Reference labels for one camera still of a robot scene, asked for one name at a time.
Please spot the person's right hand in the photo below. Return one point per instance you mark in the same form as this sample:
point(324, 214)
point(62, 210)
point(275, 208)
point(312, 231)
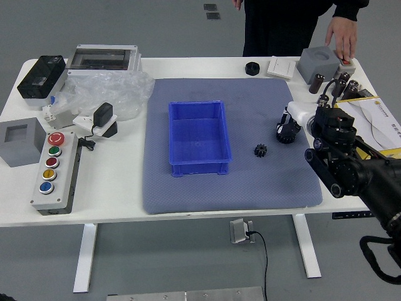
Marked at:
point(237, 3)

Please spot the person's left hand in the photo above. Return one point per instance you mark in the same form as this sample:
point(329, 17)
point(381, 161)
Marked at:
point(343, 31)

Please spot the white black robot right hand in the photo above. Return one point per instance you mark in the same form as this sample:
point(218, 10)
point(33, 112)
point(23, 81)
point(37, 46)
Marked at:
point(299, 113)

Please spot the big black gear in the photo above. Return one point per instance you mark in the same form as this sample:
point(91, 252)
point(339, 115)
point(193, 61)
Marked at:
point(286, 140)

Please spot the small black gear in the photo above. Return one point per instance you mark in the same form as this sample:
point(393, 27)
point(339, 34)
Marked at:
point(260, 151)

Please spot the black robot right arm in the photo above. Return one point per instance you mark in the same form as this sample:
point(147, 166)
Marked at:
point(338, 131)

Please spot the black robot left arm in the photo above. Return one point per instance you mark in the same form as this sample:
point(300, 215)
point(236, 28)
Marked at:
point(4, 298)

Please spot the blue plastic box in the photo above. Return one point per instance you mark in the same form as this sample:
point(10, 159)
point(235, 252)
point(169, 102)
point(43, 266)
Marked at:
point(200, 141)

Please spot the white distribution box clear window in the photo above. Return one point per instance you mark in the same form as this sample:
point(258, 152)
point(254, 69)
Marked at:
point(97, 59)

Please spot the grey five-button control box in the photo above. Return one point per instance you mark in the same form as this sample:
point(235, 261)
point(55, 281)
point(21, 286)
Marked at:
point(61, 171)

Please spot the grey floor plate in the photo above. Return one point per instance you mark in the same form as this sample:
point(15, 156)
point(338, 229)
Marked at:
point(210, 7)
point(213, 15)

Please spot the dark brown capacitor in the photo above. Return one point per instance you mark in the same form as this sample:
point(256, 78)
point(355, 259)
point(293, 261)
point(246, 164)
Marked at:
point(344, 76)
point(351, 89)
point(316, 83)
point(340, 89)
point(322, 98)

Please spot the grey cube with round recess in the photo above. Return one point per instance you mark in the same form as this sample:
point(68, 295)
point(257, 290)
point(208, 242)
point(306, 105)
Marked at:
point(316, 66)

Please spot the person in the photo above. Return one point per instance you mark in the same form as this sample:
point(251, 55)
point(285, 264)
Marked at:
point(282, 25)

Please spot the yellow and white carton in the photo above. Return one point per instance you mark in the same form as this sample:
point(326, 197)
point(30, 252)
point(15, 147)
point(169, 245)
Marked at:
point(376, 125)

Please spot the grey-blue mat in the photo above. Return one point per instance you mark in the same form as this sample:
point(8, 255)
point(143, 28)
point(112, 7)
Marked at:
point(266, 188)

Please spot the black table control panel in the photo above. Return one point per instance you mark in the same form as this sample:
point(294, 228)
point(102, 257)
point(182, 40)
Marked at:
point(351, 215)

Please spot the silver floor socket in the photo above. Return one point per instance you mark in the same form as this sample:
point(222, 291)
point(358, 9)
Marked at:
point(238, 230)

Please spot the white table leg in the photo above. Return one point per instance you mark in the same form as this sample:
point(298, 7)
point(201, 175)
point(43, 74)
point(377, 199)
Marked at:
point(86, 257)
point(308, 251)

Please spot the clear plastic bag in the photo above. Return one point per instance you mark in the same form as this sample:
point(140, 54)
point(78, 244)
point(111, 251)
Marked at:
point(125, 91)

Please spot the black power adapter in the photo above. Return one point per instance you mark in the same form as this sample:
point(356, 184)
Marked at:
point(103, 114)

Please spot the white power socket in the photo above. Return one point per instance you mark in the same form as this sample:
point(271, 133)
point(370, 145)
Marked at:
point(83, 121)

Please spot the white circuit breaker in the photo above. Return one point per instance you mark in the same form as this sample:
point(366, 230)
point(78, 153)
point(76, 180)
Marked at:
point(62, 120)

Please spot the silver metal plate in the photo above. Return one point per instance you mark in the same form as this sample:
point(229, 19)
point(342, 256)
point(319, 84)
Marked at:
point(185, 295)

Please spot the grey cube with square recess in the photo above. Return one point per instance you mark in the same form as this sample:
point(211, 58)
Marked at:
point(18, 150)

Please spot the small red-button switch box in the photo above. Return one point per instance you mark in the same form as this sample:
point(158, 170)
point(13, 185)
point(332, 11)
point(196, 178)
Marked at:
point(347, 64)

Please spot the white wall switch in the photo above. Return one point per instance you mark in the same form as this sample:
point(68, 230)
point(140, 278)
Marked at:
point(280, 67)

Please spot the black and grey enclosure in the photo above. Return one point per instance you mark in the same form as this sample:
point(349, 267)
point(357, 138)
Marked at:
point(40, 75)

